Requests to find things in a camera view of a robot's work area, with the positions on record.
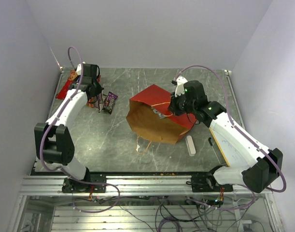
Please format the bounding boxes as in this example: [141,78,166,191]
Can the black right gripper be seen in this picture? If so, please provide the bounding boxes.
[168,89,196,116]

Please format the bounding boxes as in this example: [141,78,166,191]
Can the purple candy packet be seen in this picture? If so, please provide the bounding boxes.
[104,91,118,115]

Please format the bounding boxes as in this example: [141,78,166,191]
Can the red cookie snack bag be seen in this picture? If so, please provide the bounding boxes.
[56,69,101,109]

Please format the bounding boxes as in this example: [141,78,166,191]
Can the red paper bag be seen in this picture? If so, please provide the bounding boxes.
[126,84,196,154]

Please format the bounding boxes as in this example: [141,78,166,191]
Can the purple M&M's packet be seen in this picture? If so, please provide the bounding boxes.
[95,93,108,113]

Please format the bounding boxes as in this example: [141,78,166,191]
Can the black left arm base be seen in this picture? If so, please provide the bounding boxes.
[61,174,107,193]

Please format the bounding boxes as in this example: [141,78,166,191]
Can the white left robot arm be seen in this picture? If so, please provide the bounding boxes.
[34,63,104,192]

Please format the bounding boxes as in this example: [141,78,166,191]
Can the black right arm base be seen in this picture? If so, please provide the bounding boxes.
[186,172,233,193]

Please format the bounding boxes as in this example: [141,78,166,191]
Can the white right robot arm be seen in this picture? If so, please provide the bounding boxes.
[168,76,283,193]

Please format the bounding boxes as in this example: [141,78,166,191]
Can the white eraser block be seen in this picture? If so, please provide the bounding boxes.
[185,135,196,157]

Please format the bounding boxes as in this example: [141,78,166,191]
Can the black marker pen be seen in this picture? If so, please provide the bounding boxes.
[208,137,221,164]

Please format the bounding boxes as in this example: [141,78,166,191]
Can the small whiteboard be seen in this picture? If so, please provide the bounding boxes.
[210,129,246,167]

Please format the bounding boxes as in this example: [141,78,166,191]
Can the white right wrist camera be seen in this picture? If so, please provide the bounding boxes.
[173,75,188,97]

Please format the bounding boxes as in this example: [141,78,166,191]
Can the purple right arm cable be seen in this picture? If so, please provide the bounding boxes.
[172,64,287,193]

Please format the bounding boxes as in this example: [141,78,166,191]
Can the aluminium frame rail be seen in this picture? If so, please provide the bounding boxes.
[19,174,273,197]

